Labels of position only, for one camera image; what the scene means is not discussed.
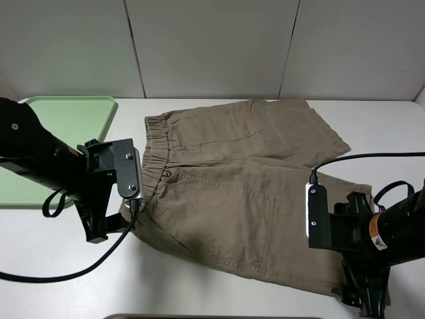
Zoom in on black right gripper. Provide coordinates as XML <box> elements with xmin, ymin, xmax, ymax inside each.
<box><xmin>328</xmin><ymin>192</ymin><xmax>394</xmax><ymax>316</ymax></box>

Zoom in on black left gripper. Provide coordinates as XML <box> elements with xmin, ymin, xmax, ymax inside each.
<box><xmin>73</xmin><ymin>139</ymin><xmax>120</xmax><ymax>244</ymax></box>

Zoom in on khaki shorts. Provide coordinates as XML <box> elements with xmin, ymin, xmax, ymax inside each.
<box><xmin>116</xmin><ymin>97</ymin><xmax>392</xmax><ymax>300</ymax></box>

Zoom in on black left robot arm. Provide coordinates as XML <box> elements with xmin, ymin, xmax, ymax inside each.
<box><xmin>1</xmin><ymin>98</ymin><xmax>113</xmax><ymax>243</ymax></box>

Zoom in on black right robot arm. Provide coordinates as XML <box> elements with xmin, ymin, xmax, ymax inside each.
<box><xmin>330</xmin><ymin>185</ymin><xmax>424</xmax><ymax>318</ymax></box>

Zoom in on green plastic tray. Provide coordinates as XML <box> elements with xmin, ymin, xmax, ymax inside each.
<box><xmin>1</xmin><ymin>96</ymin><xmax>118</xmax><ymax>209</ymax></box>

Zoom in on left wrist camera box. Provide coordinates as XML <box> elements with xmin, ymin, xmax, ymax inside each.
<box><xmin>112</xmin><ymin>139</ymin><xmax>144</xmax><ymax>202</ymax></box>

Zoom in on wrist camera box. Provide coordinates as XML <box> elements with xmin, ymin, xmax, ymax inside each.
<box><xmin>112</xmin><ymin>139</ymin><xmax>144</xmax><ymax>202</ymax></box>
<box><xmin>305</xmin><ymin>183</ymin><xmax>332</xmax><ymax>250</ymax></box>

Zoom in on black left camera cable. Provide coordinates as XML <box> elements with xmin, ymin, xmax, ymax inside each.
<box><xmin>0</xmin><ymin>198</ymin><xmax>141</xmax><ymax>283</ymax></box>

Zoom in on black camera cable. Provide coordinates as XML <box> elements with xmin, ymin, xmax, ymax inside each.
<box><xmin>0</xmin><ymin>198</ymin><xmax>141</xmax><ymax>283</ymax></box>
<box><xmin>309</xmin><ymin>152</ymin><xmax>425</xmax><ymax>185</ymax></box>

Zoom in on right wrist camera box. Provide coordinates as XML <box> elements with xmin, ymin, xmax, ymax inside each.
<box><xmin>305</xmin><ymin>183</ymin><xmax>332</xmax><ymax>250</ymax></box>

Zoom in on black right camera cable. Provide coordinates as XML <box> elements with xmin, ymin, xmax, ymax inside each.
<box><xmin>309</xmin><ymin>152</ymin><xmax>425</xmax><ymax>185</ymax></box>

